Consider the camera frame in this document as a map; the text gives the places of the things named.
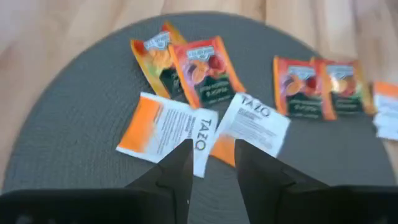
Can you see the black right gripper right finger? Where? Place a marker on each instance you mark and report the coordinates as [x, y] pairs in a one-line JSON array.
[[258, 180]]

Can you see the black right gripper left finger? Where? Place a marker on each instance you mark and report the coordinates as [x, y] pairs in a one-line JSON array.
[[180, 174]]

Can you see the white orange Tazo tea packet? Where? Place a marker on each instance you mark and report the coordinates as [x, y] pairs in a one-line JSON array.
[[387, 109], [255, 124], [161, 124]]

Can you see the orange fruit tea packet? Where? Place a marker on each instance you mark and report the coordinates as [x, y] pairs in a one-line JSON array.
[[295, 90], [345, 90], [205, 74]]

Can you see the yellow-edged fruit tea packet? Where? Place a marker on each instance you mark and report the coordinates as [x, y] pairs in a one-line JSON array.
[[152, 62]]

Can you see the round grey woven placemat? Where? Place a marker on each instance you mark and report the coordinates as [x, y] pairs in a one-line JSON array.
[[77, 130]]

